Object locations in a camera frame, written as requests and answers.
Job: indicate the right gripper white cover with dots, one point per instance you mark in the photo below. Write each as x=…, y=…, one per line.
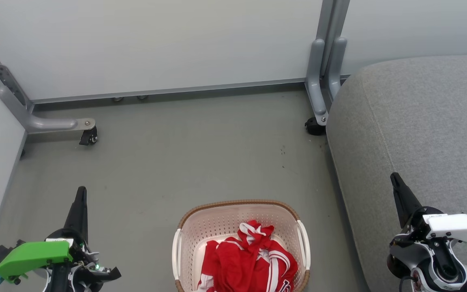
x=456, y=227

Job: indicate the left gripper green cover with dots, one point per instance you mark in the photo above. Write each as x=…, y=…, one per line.
x=31, y=255

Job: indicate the red and white garment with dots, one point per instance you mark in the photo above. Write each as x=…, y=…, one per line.
x=237, y=259

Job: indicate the grey fabric sofa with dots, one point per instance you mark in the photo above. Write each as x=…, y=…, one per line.
x=420, y=134

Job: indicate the black caster wheel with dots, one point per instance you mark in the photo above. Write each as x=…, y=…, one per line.
x=88, y=137
x=314, y=127

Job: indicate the grey curved partition foot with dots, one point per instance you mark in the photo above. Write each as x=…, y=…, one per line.
x=51, y=123

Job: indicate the white laundry basket brown rim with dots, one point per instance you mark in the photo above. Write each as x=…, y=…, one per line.
x=201, y=231

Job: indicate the grey double partition foot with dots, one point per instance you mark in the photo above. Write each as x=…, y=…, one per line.
x=316, y=89

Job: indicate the grey partition bottom rail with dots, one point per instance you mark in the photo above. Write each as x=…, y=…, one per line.
x=168, y=90

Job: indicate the grey double partition post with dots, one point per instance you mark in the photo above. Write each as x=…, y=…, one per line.
x=330, y=20

